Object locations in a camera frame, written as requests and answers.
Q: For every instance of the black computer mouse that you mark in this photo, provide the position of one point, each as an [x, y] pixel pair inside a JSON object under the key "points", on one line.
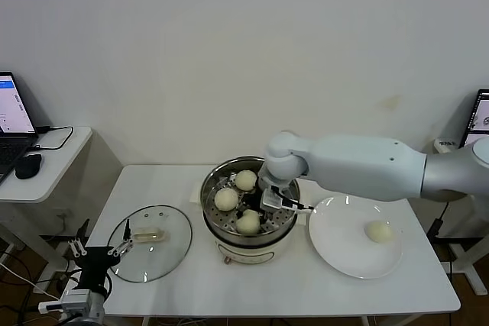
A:
{"points": [[27, 165]]}

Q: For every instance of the black laptop with blue banner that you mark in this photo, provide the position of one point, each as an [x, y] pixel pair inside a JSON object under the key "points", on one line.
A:
{"points": [[11, 112]]}

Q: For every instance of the white round plate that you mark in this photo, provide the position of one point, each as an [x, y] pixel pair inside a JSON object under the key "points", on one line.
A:
{"points": [[336, 242]]}

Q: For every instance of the stainless steel steamer tray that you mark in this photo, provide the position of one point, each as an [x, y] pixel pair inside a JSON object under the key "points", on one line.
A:
{"points": [[217, 223]]}

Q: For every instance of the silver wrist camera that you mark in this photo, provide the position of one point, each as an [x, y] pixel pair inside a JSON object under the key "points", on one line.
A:
{"points": [[275, 200], [76, 301]]}

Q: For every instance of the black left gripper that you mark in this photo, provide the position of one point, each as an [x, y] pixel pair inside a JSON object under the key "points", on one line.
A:
{"points": [[95, 261]]}

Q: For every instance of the white side table with mouse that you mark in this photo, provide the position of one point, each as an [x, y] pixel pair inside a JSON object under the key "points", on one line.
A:
{"points": [[57, 173]]}

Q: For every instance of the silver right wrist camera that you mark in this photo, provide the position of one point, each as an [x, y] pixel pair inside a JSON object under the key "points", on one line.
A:
{"points": [[275, 200]]}

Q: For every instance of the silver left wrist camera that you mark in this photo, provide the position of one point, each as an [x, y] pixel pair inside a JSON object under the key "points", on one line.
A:
{"points": [[76, 301]]}

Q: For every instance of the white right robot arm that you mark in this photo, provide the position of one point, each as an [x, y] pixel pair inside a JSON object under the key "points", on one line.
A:
{"points": [[363, 165]]}

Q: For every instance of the white steamed baozi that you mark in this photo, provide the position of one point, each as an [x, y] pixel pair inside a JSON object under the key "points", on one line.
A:
{"points": [[245, 180], [248, 223], [379, 231], [226, 199]]}

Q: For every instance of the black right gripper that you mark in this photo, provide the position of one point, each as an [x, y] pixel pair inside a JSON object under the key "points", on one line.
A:
{"points": [[250, 200]]}

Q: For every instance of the white side table with label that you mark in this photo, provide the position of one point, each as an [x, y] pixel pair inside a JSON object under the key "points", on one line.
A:
{"points": [[464, 261]]}

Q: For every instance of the grey laptop showing pictures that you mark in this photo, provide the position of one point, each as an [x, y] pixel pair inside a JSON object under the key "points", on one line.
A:
{"points": [[477, 120]]}

